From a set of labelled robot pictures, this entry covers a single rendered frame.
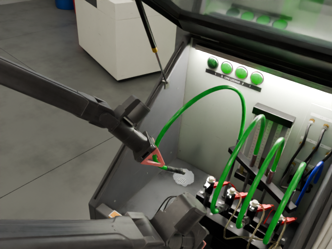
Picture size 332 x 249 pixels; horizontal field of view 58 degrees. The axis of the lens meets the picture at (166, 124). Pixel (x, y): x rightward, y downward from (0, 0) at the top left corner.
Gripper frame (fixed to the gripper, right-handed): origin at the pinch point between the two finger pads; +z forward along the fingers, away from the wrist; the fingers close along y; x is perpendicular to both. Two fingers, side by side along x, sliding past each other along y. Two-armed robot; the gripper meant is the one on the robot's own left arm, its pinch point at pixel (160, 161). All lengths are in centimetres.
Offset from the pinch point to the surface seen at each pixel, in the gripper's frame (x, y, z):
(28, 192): 121, 128, 16
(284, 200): -20.2, -25.9, 17.6
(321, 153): -40, -2, 40
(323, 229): -22, -25, 38
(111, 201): 29.4, 17.0, 8.3
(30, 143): 118, 187, 2
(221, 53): -38.9, 22.5, -2.4
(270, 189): -18.5, -5.3, 34.3
